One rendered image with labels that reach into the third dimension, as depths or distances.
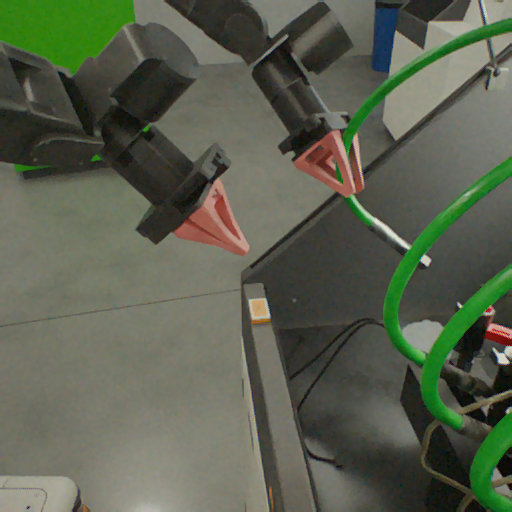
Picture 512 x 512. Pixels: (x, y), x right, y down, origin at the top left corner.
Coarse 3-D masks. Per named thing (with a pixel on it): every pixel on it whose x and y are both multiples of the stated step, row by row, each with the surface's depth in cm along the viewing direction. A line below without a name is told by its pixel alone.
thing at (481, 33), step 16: (480, 32) 52; (496, 32) 51; (432, 48) 54; (448, 48) 53; (416, 64) 55; (400, 80) 56; (384, 96) 57; (368, 112) 59; (352, 128) 60; (336, 176) 64; (352, 208) 66; (368, 224) 66
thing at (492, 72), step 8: (480, 0) 71; (480, 8) 72; (488, 40) 74; (488, 48) 75; (496, 64) 76; (488, 72) 77; (496, 72) 76; (504, 72) 77; (488, 80) 77; (496, 80) 77; (504, 80) 77; (488, 88) 78; (496, 88) 78
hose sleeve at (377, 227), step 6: (372, 222) 66; (378, 222) 66; (372, 228) 66; (378, 228) 66; (384, 228) 66; (378, 234) 66; (384, 234) 66; (390, 234) 66; (396, 234) 67; (384, 240) 67; (390, 240) 66; (396, 240) 66; (402, 240) 67; (396, 246) 67; (402, 246) 67; (408, 246) 67; (402, 252) 67
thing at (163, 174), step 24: (144, 144) 45; (168, 144) 47; (216, 144) 49; (120, 168) 46; (144, 168) 45; (168, 168) 46; (192, 168) 47; (216, 168) 46; (144, 192) 47; (168, 192) 46; (192, 192) 46; (144, 216) 50
